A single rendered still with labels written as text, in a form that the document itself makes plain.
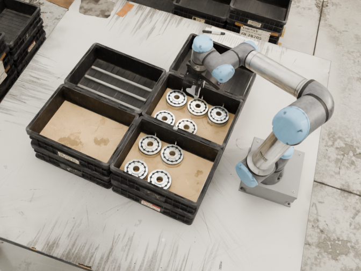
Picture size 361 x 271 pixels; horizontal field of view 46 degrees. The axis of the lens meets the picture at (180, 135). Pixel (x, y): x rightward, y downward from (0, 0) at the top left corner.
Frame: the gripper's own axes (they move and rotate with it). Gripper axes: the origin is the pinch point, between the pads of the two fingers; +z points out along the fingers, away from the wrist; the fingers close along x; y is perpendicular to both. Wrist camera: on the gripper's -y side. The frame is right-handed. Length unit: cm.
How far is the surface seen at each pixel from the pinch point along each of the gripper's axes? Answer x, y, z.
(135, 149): 32.2, 16.7, 13.0
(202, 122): 4.9, -5.1, 16.6
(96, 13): -47, 83, 36
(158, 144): 26.8, 7.7, 10.7
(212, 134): 8.7, -11.8, 16.0
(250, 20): -108, 0, 62
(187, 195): 42.7, -13.4, 11.4
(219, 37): -65, 10, 39
